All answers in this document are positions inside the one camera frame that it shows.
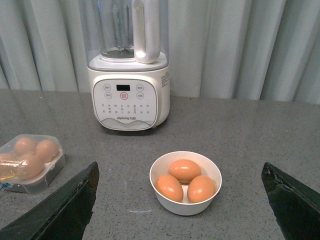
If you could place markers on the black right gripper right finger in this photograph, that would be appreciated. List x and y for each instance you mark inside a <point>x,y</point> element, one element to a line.
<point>296,206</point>

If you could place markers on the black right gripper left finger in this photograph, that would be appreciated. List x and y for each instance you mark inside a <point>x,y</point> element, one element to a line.
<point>63,215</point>

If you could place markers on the brown egg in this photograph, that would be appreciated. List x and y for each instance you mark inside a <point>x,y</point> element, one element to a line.
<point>169,187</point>
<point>184,170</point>
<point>25,145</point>
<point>8,165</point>
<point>47,150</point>
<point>200,189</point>
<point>34,165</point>

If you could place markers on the clear plastic egg box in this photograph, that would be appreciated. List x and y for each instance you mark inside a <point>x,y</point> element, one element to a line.
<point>40,182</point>

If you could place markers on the brown egg in bowl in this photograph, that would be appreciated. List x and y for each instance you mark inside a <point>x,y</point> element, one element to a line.
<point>169,187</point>
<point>200,189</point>
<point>184,170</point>

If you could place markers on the blue rubber band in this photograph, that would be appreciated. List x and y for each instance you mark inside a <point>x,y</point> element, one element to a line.
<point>4,185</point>

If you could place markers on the yellow rubber band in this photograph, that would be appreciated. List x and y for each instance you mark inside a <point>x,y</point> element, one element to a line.
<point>21,174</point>

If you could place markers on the cream round bowl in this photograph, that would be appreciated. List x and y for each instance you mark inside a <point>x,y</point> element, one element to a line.
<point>184,208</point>

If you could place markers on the grey pleated curtain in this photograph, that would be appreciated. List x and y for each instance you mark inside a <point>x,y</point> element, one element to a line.
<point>231,49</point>

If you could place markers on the white Joyoung blender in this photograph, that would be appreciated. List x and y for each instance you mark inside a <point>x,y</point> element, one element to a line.
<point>126,46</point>

